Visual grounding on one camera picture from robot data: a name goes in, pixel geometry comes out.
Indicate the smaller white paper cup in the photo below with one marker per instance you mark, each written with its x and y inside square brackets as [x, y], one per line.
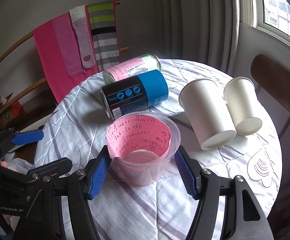
[243, 105]

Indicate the white striped quilted tablecloth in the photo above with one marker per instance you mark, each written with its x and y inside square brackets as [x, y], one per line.
[161, 210]

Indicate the grey green striped scarf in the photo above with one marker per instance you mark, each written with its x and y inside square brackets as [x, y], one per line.
[102, 21]

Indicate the red orange box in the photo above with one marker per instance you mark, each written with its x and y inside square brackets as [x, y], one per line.
[14, 111]

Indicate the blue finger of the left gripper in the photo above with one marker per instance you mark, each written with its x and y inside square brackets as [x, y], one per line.
[27, 137]

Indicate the magenta pink towel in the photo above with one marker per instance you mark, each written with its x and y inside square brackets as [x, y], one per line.
[53, 65]

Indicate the white framed window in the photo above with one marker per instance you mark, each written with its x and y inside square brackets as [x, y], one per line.
[271, 16]

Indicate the brown wooden chair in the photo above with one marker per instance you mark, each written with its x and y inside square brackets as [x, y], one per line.
[275, 80]

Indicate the wooden towel rack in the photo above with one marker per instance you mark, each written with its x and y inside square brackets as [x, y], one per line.
[22, 67]

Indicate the light pink cloth strip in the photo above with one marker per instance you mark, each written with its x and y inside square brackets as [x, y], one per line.
[68, 45]

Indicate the pink lined clear plastic cup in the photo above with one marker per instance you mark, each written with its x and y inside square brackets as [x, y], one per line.
[142, 144]

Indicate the larger white paper cup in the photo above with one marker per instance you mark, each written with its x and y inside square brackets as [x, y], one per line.
[207, 113]

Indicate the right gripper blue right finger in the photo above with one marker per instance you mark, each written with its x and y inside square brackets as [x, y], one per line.
[189, 170]

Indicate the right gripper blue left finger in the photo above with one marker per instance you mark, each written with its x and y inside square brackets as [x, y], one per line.
[95, 174]

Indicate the black and blue can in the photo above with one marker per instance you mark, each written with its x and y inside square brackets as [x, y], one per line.
[134, 94]

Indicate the grey window curtain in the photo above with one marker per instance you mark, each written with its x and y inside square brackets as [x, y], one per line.
[204, 31]

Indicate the pink and green can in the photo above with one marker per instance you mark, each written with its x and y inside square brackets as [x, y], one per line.
[132, 67]

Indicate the person's hand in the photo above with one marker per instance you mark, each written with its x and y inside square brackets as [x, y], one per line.
[4, 164]

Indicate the pink knitted band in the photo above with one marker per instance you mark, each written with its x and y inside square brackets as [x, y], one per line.
[79, 23]

